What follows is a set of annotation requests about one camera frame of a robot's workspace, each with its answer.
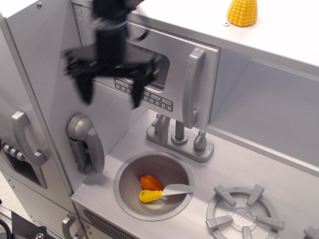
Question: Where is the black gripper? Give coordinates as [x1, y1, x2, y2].
[63, 24, 161, 108]

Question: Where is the white toy microwave door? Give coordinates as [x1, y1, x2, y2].
[73, 3, 221, 130]

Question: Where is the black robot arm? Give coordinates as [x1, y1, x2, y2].
[63, 0, 160, 108]

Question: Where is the grey toy sink bowl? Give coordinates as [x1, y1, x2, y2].
[114, 151, 194, 221]

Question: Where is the orange toy pepper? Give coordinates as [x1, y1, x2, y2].
[140, 174, 164, 191]

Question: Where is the grey toy faucet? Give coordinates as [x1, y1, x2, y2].
[147, 114, 214, 163]

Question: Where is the white toy kitchen cabinet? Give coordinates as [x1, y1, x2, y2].
[0, 0, 319, 239]

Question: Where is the yellow toy corn cob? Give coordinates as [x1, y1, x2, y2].
[226, 0, 258, 27]

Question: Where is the grey toy stove burner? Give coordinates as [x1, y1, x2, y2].
[206, 184, 285, 239]

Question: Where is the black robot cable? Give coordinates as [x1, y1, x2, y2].
[127, 28, 150, 43]

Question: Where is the grey toy wall phone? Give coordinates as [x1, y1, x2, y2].
[66, 113, 105, 176]

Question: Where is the grey fridge door handle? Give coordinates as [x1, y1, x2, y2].
[11, 111, 46, 167]

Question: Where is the yellow handled toy knife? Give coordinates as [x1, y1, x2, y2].
[139, 184, 194, 203]

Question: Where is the grey oven door handle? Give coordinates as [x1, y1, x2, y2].
[62, 216, 79, 239]

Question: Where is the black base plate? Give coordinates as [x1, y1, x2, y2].
[0, 201, 52, 239]

